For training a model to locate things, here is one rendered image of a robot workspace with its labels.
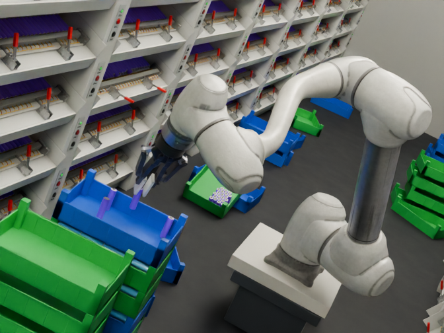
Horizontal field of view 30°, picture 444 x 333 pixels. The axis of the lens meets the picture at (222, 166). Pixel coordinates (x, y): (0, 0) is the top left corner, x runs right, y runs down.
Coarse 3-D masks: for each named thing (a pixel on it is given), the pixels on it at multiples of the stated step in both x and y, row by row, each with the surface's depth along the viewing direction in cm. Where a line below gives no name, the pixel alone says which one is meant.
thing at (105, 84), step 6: (144, 72) 308; (150, 72) 312; (156, 72) 316; (120, 78) 291; (126, 78) 294; (132, 78) 298; (138, 78) 303; (150, 78) 312; (102, 84) 278; (108, 84) 281; (114, 84) 286; (120, 84) 292; (102, 90) 278
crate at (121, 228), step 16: (64, 192) 208; (80, 192) 227; (96, 192) 228; (64, 208) 210; (80, 208) 220; (96, 208) 224; (112, 208) 228; (128, 208) 227; (144, 208) 226; (80, 224) 210; (96, 224) 209; (112, 224) 220; (128, 224) 223; (144, 224) 227; (160, 224) 227; (176, 224) 224; (112, 240) 209; (128, 240) 208; (144, 240) 207; (160, 240) 206; (176, 240) 225; (144, 256) 208; (160, 256) 207
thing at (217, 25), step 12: (228, 0) 379; (216, 12) 359; (228, 12) 369; (240, 12) 378; (204, 24) 340; (216, 24) 353; (228, 24) 364; (240, 24) 378; (204, 36) 332; (216, 36) 347; (228, 36) 364
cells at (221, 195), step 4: (220, 188) 355; (216, 192) 355; (220, 192) 353; (224, 192) 355; (228, 192) 355; (212, 196) 350; (216, 196) 351; (220, 196) 352; (224, 196) 352; (228, 196) 353; (212, 200) 350; (216, 200) 349; (220, 200) 350; (224, 200) 350; (228, 200) 351; (216, 204) 350; (220, 204) 350
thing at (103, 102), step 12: (156, 60) 321; (168, 72) 320; (132, 84) 300; (156, 84) 315; (168, 84) 321; (96, 96) 265; (108, 96) 281; (120, 96) 287; (132, 96) 294; (144, 96) 307; (96, 108) 271; (108, 108) 283
